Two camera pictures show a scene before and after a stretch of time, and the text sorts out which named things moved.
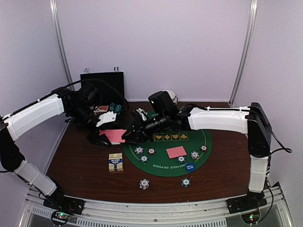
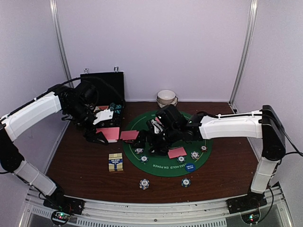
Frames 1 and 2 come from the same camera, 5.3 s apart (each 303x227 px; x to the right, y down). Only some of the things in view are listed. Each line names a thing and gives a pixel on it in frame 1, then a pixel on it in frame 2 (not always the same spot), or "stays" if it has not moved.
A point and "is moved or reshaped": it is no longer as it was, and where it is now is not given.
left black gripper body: x=93 y=135 stays
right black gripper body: x=147 y=129 → x=161 y=143
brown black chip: x=203 y=148 stays
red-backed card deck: x=115 y=135 is moved or reshaped
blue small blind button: x=190 y=167 stays
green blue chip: x=144 y=159 stays
